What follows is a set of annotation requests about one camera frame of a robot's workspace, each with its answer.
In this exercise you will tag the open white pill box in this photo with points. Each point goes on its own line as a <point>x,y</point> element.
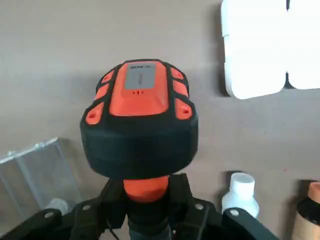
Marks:
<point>257,50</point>

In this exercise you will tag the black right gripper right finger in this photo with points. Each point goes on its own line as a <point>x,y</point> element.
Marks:
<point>195,220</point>

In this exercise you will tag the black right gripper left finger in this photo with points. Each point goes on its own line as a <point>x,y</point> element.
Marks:
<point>95,215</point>

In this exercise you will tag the white medicine bottle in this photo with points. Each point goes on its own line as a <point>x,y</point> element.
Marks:
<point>240,197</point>

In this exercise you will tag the clear acrylic stepped shelf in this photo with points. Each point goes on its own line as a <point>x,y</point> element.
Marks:
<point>30,170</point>

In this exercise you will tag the small white-capped clear bottle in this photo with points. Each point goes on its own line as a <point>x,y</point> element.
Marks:
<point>58,203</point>

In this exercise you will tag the brown medicine bottle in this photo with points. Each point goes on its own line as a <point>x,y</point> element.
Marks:
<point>307,220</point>

